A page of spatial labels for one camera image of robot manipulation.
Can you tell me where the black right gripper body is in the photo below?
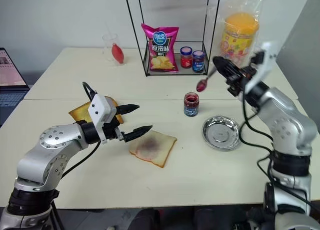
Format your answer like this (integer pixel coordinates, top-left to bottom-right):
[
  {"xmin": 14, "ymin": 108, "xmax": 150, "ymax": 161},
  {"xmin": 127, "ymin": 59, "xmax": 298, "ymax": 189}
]
[{"xmin": 225, "ymin": 66, "xmax": 259, "ymax": 97}]

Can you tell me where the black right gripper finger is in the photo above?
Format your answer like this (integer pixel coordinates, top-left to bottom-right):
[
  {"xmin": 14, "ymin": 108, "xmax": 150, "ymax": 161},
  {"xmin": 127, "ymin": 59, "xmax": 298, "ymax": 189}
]
[
  {"xmin": 214, "ymin": 63, "xmax": 236, "ymax": 80},
  {"xmin": 212, "ymin": 56, "xmax": 242, "ymax": 75}
]

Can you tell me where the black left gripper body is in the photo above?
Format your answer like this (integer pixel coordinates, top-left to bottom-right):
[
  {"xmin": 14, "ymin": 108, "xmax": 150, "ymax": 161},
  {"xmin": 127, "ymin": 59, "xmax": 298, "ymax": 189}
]
[{"xmin": 101, "ymin": 105, "xmax": 126, "ymax": 142}]

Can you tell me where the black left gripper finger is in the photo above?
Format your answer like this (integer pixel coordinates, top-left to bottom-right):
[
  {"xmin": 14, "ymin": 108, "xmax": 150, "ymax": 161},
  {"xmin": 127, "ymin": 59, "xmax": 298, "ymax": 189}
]
[
  {"xmin": 123, "ymin": 125, "xmax": 154, "ymax": 143},
  {"xmin": 116, "ymin": 104, "xmax": 140, "ymax": 115}
]

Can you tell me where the metal spoon with jam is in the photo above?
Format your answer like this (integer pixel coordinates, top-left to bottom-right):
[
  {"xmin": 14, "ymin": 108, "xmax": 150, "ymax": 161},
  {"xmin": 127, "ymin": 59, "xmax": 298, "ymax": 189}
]
[{"xmin": 196, "ymin": 65, "xmax": 219, "ymax": 93}]

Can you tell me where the white bread slice with jam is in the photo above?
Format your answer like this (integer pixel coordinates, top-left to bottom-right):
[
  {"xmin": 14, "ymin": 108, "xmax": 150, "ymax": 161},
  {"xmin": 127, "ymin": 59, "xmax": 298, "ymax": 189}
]
[{"xmin": 128, "ymin": 129, "xmax": 178, "ymax": 169}]

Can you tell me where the blue label lidded jam jar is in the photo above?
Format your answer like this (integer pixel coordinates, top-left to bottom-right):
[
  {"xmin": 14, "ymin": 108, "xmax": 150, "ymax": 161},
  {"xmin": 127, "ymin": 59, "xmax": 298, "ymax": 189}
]
[{"xmin": 191, "ymin": 50, "xmax": 206, "ymax": 74}]

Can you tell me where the toasted brown bread slice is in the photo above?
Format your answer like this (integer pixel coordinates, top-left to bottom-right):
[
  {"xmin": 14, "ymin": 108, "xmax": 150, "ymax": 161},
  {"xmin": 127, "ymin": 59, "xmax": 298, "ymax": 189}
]
[{"xmin": 68, "ymin": 96, "xmax": 125, "ymax": 124}]

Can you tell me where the red lidded jam jar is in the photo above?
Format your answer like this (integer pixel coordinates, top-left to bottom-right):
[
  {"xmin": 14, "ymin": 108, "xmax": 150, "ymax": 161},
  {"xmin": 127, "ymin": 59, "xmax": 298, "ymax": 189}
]
[{"xmin": 179, "ymin": 46, "xmax": 194, "ymax": 69}]

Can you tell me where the open blueberry jam jar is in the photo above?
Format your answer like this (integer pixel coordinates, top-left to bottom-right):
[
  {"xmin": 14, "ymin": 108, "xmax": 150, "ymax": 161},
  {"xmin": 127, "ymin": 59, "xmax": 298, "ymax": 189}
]
[{"xmin": 183, "ymin": 91, "xmax": 201, "ymax": 118}]

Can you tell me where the yellow lidded candy jar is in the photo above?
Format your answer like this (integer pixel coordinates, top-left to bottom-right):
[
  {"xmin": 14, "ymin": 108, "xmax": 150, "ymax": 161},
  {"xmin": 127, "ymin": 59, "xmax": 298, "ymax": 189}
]
[{"xmin": 220, "ymin": 12, "xmax": 261, "ymax": 68}]

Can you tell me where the red oval object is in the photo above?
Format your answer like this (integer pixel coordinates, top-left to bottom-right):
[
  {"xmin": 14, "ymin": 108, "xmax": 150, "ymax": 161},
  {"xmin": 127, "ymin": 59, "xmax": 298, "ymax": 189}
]
[{"xmin": 111, "ymin": 43, "xmax": 125, "ymax": 65}]

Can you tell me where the round shiny metal plate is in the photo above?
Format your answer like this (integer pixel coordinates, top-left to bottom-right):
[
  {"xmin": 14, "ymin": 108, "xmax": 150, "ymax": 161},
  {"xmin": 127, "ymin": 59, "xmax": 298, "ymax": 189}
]
[{"xmin": 201, "ymin": 115, "xmax": 243, "ymax": 152}]

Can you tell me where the clear drinking glass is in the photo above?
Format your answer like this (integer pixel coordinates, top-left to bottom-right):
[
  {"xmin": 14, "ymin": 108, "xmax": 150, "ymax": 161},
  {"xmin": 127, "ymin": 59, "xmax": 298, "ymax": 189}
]
[{"xmin": 101, "ymin": 33, "xmax": 126, "ymax": 65}]

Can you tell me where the bagged orange snack container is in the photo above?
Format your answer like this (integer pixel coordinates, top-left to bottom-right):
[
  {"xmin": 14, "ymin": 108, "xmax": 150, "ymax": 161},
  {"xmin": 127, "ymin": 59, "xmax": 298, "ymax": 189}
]
[{"xmin": 214, "ymin": 0, "xmax": 270, "ymax": 70}]

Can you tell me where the pink potato chips bag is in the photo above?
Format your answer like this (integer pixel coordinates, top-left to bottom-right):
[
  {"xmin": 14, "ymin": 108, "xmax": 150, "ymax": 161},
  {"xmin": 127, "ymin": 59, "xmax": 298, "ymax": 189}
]
[{"xmin": 140, "ymin": 23, "xmax": 181, "ymax": 73}]

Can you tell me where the dark rounded shape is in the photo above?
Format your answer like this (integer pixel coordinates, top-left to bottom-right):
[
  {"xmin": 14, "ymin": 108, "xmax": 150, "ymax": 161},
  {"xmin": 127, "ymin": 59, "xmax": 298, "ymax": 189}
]
[{"xmin": 126, "ymin": 206, "xmax": 161, "ymax": 230}]

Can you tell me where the open laptop computer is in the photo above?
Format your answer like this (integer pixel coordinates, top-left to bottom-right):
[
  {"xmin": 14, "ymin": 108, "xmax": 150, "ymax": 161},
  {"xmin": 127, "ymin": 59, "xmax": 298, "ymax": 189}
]
[{"xmin": 0, "ymin": 47, "xmax": 31, "ymax": 128}]

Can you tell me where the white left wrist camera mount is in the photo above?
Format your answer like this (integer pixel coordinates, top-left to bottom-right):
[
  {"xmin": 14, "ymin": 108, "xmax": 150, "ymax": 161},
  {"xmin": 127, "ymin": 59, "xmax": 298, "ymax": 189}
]
[{"xmin": 87, "ymin": 94, "xmax": 119, "ymax": 144}]

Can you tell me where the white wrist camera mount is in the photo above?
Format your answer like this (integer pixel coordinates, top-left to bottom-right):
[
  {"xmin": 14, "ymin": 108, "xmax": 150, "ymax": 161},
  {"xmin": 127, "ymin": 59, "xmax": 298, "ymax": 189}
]
[
  {"xmin": 87, "ymin": 94, "xmax": 119, "ymax": 144},
  {"xmin": 249, "ymin": 41, "xmax": 279, "ymax": 96}
]

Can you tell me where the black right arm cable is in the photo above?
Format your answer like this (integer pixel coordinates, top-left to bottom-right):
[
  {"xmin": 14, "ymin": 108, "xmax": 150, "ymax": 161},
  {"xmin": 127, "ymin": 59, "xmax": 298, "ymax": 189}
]
[{"xmin": 239, "ymin": 94, "xmax": 314, "ymax": 230}]

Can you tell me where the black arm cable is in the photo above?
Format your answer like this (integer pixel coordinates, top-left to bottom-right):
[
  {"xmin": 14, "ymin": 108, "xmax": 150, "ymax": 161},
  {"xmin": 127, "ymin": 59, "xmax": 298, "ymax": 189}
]
[
  {"xmin": 61, "ymin": 81, "xmax": 105, "ymax": 178},
  {"xmin": 239, "ymin": 94, "xmax": 314, "ymax": 230}
]

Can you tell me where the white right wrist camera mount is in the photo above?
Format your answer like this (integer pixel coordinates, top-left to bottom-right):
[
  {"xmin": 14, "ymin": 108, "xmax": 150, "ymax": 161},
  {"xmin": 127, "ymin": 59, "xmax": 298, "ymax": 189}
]
[{"xmin": 249, "ymin": 41, "xmax": 279, "ymax": 96}]

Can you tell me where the black wire shelf rack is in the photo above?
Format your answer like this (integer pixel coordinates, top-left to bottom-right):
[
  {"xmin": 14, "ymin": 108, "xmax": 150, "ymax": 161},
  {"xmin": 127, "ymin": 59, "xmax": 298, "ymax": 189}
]
[{"xmin": 123, "ymin": 0, "xmax": 222, "ymax": 78}]

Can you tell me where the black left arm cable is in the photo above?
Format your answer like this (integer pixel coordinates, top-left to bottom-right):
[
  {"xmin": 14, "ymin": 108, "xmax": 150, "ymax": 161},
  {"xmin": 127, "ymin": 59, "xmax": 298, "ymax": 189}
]
[{"xmin": 61, "ymin": 81, "xmax": 105, "ymax": 178}]

